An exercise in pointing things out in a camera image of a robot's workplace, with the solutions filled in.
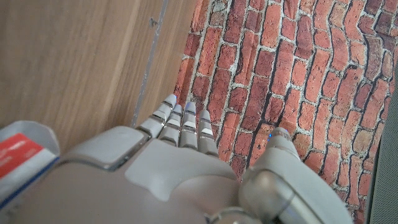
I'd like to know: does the grey tape line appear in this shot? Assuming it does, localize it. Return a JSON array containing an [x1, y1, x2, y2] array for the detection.
[[130, 0, 170, 128]]

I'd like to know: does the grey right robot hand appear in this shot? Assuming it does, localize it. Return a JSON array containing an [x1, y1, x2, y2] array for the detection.
[[0, 94, 354, 224]]

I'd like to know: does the red and white packet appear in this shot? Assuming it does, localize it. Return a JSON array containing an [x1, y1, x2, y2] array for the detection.
[[0, 120, 60, 210]]

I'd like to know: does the brick print backdrop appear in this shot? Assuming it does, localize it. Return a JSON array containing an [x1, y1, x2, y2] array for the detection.
[[173, 0, 398, 224]]

